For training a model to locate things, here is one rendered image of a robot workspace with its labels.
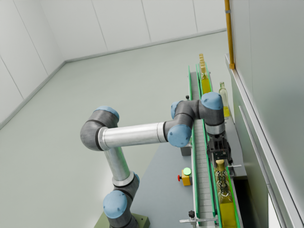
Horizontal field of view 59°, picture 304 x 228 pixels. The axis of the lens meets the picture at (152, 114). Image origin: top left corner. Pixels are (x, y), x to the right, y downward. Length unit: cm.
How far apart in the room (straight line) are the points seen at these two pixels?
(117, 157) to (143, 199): 49
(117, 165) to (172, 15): 582
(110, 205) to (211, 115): 65
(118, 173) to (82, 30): 625
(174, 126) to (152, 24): 612
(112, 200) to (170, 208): 40
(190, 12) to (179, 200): 567
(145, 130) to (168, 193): 79
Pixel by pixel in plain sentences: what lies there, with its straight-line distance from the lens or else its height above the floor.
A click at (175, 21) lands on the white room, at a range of 690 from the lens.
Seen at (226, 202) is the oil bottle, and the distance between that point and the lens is 118.
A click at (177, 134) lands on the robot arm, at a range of 88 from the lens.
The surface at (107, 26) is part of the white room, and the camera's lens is 716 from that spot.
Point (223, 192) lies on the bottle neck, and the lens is 115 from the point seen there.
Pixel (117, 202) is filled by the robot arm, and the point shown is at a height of 104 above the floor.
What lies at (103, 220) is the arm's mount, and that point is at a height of 83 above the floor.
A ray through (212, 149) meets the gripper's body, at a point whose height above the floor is 128.
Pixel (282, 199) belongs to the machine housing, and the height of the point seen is 139.
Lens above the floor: 198
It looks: 30 degrees down
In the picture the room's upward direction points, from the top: 15 degrees counter-clockwise
